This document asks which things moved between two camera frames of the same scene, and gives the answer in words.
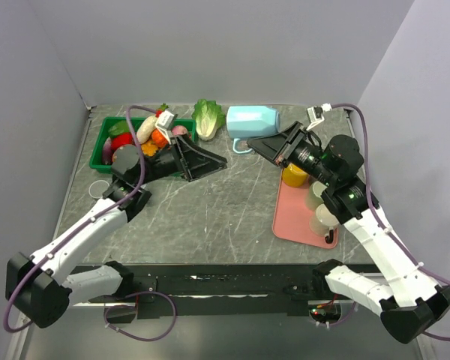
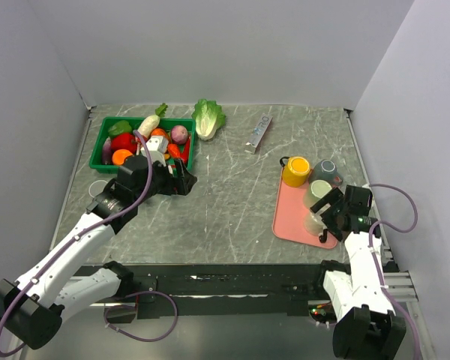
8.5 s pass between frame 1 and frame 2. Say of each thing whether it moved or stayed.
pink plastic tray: stayed
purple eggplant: stayed
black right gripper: moved
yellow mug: stayed
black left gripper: moved
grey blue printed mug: stayed
